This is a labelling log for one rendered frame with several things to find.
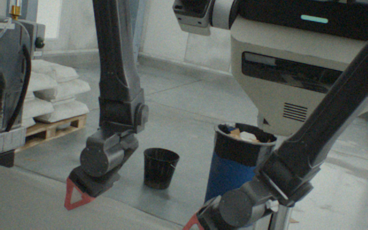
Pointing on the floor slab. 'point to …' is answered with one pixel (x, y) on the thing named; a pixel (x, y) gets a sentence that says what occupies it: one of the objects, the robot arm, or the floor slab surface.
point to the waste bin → (236, 157)
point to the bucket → (159, 167)
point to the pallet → (47, 131)
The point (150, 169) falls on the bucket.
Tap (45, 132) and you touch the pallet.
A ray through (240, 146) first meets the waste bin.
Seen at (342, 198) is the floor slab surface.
